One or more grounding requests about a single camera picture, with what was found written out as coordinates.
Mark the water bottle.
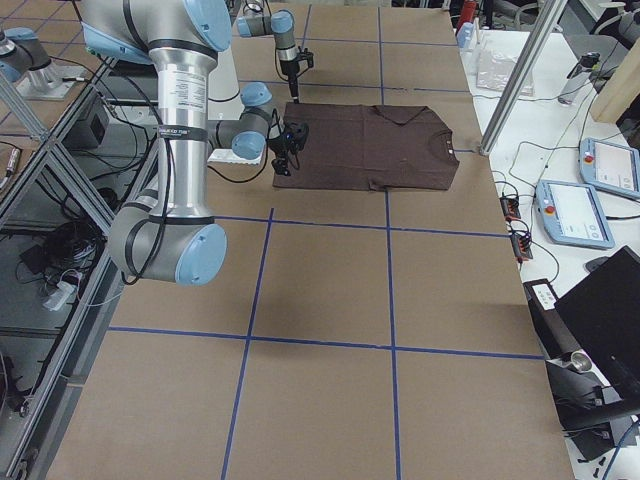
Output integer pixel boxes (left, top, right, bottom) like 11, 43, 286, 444
557, 52, 600, 105

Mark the brown paper table cover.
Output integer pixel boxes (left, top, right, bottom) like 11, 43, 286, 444
48, 5, 573, 479

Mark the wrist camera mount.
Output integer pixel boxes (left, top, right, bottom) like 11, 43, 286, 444
296, 47, 314, 71
283, 122, 309, 154

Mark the red cylinder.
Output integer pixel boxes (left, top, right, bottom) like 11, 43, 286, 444
457, 0, 477, 29

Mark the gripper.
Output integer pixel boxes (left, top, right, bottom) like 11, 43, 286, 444
269, 135, 298, 176
279, 60, 300, 104

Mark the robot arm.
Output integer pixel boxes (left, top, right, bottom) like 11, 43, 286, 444
236, 9, 313, 103
81, 1, 300, 285

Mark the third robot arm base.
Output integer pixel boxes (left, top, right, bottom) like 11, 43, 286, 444
1, 27, 85, 100

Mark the brown t-shirt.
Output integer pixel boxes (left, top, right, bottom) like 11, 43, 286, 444
273, 103, 459, 191

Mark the black laptop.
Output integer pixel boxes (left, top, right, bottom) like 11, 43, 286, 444
556, 246, 639, 398

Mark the teach pendant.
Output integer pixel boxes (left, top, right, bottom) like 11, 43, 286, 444
535, 180, 615, 250
578, 138, 639, 200

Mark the near teach pendant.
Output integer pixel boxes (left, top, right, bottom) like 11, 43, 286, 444
535, 180, 615, 250

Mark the clear acrylic rack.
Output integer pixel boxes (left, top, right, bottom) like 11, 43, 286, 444
460, 21, 531, 100

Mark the far teach pendant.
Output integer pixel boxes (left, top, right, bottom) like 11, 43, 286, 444
578, 138, 639, 200

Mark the black paper roll holder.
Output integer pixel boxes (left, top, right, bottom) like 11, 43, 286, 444
523, 279, 639, 460

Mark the aluminium frame post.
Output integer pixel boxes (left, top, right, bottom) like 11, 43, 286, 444
479, 0, 568, 156

